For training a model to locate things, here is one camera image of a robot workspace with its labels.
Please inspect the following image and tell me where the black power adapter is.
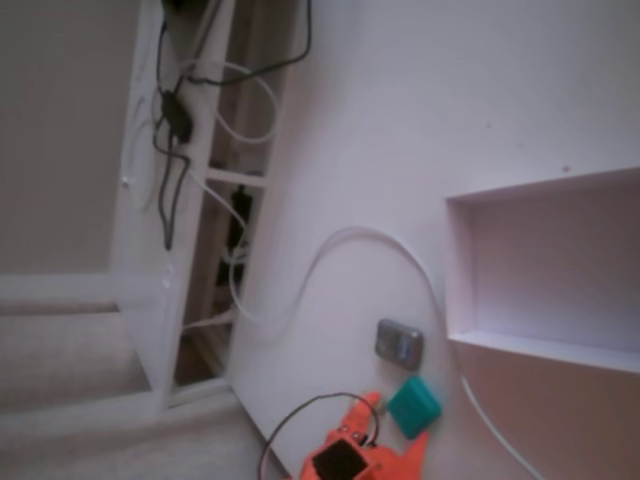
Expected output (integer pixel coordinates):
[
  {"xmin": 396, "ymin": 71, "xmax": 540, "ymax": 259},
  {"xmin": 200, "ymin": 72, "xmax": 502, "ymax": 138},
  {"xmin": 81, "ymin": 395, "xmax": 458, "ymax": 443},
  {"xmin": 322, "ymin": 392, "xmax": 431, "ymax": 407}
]
[{"xmin": 158, "ymin": 91, "xmax": 194, "ymax": 144}]

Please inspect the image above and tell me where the thick white cable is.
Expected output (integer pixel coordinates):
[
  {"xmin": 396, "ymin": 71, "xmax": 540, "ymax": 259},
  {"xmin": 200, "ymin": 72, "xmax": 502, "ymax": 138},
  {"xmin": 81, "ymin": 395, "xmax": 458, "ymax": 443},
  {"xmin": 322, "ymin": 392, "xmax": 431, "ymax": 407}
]
[{"xmin": 185, "ymin": 59, "xmax": 282, "ymax": 147}]

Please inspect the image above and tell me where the grey metal tin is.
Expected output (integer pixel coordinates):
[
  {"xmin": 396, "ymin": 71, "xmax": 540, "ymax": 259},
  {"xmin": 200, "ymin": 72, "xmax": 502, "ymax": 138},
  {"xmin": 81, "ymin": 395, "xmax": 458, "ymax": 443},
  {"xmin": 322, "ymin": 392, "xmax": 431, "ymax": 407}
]
[{"xmin": 374, "ymin": 318, "xmax": 426, "ymax": 372}]

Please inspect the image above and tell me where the thin black cable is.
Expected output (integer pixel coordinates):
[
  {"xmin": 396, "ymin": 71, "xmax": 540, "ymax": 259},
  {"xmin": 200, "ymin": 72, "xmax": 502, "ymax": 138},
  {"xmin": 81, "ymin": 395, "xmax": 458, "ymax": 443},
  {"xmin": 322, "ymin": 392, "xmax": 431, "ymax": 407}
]
[{"xmin": 152, "ymin": 117, "xmax": 192, "ymax": 250}]

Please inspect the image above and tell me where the black power plug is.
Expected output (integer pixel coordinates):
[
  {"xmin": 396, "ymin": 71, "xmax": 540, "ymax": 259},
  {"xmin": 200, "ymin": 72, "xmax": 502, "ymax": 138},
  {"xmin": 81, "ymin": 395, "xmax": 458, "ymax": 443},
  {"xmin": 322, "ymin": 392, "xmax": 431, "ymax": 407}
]
[{"xmin": 227, "ymin": 183, "xmax": 255, "ymax": 254}]

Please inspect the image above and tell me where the thin servo wire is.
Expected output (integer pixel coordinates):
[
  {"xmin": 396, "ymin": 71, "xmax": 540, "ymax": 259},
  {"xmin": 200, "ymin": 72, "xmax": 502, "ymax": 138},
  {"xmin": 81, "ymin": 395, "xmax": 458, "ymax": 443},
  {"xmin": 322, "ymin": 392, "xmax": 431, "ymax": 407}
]
[{"xmin": 257, "ymin": 392, "xmax": 380, "ymax": 480}]

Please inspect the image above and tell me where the white furniture frame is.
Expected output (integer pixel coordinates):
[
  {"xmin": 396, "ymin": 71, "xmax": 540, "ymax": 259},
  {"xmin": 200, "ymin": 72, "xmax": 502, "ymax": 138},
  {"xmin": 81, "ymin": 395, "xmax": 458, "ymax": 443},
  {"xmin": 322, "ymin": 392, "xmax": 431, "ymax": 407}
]
[{"xmin": 107, "ymin": 0, "xmax": 301, "ymax": 414}]

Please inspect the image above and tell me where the thin white cable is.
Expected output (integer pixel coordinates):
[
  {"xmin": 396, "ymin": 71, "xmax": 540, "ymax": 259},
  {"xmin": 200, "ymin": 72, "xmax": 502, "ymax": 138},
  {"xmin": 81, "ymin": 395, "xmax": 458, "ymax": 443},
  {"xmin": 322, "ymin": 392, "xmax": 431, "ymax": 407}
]
[{"xmin": 185, "ymin": 169, "xmax": 250, "ymax": 239}]

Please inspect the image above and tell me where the thick black cable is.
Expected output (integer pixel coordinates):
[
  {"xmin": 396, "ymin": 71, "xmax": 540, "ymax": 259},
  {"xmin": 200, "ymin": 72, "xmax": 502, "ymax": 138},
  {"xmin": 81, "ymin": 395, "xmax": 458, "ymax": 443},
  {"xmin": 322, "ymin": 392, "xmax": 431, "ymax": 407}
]
[{"xmin": 187, "ymin": 0, "xmax": 314, "ymax": 87}]

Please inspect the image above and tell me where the green cube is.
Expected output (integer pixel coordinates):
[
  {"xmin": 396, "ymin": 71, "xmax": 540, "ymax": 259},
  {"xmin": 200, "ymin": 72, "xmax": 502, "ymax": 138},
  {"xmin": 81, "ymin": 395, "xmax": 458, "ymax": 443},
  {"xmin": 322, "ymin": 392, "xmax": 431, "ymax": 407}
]
[{"xmin": 385, "ymin": 376, "xmax": 444, "ymax": 441}]

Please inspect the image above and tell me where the white cardboard bin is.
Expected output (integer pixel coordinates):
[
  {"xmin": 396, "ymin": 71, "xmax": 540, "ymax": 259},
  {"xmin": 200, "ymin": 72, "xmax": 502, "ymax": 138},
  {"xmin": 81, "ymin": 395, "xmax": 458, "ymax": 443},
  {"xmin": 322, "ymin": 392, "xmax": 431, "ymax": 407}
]
[{"xmin": 443, "ymin": 167, "xmax": 640, "ymax": 376}]

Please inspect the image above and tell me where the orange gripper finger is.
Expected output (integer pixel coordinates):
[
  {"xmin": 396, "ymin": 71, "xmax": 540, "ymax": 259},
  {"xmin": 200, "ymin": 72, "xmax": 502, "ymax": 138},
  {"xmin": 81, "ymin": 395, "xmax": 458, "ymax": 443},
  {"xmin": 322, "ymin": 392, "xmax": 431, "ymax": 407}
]
[
  {"xmin": 338, "ymin": 392, "xmax": 383, "ymax": 445},
  {"xmin": 393, "ymin": 431, "xmax": 432, "ymax": 480}
]

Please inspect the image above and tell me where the long white cable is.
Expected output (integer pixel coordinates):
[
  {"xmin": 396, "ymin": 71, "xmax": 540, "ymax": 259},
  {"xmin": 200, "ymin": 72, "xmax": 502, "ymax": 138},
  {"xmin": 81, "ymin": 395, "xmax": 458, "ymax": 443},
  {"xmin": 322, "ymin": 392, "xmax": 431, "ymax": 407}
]
[{"xmin": 182, "ymin": 225, "xmax": 544, "ymax": 480}]

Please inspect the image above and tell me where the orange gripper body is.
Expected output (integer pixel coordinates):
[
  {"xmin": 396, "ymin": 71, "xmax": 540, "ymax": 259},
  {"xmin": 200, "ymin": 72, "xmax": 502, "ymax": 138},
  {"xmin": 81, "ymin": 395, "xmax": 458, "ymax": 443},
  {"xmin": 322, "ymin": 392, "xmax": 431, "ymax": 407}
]
[{"xmin": 298, "ymin": 427, "xmax": 402, "ymax": 480}]

